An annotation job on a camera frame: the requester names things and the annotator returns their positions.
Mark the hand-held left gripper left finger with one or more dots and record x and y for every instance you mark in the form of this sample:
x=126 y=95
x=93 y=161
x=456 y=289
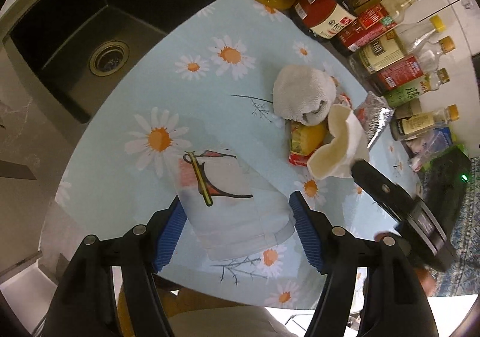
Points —
x=168 y=239

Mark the silver foil packet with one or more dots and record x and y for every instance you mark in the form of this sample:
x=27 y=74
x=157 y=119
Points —
x=377 y=119

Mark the white paper towel bundle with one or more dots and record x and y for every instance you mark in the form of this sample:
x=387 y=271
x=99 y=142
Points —
x=300 y=89

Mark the dark cap red label bottle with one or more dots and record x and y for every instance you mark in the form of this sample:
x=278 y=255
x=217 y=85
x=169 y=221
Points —
x=371 y=28

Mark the gold cap red label bottle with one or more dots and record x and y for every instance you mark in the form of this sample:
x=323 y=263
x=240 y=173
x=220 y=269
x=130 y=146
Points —
x=401 y=72

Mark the clear plastic cup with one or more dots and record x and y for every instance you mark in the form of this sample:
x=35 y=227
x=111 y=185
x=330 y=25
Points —
x=232 y=217

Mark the black device green light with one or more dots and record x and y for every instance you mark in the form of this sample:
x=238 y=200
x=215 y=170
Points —
x=446 y=168

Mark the small white pink packet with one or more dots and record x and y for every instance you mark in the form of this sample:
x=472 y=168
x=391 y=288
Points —
x=416 y=163

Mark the green label oil bottle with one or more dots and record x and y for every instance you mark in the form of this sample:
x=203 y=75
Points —
x=405 y=92

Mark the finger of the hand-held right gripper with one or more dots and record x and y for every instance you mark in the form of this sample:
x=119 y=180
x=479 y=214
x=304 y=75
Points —
x=378 y=185

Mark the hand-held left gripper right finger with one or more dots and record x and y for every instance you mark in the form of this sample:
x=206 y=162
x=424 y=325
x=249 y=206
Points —
x=305 y=235

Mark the black kitchen sink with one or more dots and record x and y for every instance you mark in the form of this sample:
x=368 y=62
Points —
x=75 y=41

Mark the dark soy sauce jug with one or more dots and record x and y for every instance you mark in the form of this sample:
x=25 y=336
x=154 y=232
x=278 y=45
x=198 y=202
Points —
x=322 y=13

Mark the small clear yellow cap bottle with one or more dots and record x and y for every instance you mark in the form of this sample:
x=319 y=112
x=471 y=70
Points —
x=412 y=125

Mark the small red white wrapper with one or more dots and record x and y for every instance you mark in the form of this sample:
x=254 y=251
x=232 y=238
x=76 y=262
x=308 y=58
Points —
x=343 y=99

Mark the blue white packet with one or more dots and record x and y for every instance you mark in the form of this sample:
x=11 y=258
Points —
x=431 y=142

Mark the person's right hand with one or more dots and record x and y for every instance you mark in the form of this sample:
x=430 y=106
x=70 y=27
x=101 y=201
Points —
x=427 y=282

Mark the daisy print blue tablecloth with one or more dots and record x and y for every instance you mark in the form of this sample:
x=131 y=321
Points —
x=150 y=179

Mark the red yellow snack wrapper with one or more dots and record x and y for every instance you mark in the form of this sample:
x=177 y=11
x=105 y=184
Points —
x=305 y=138

